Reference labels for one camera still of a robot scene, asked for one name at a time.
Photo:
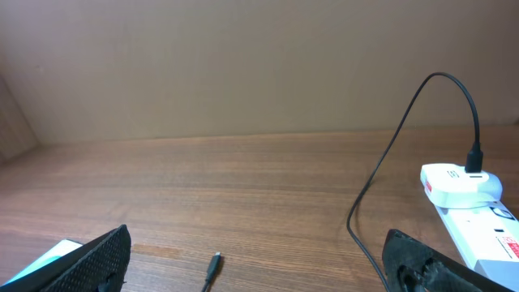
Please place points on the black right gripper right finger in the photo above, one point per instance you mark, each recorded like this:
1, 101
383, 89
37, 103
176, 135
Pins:
410, 265

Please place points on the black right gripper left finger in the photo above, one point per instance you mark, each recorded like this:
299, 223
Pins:
99, 265

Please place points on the white power strip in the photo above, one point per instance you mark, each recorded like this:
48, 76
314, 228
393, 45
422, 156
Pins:
485, 233

